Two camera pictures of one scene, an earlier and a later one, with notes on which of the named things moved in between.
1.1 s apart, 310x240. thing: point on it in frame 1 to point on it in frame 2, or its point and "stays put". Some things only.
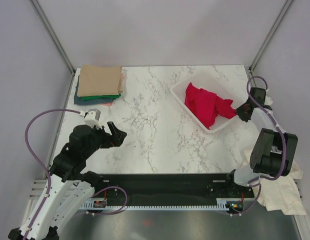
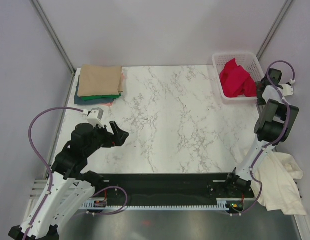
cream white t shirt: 281,194 stays put
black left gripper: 118,136 stays put
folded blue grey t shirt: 78,100 stays put
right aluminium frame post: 260,51 stays put
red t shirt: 206,105 to 236,81
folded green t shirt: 101,97 stays put
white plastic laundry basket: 217,87 to 249,61
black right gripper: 240,113 to 261,100
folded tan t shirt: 99,79 stays put
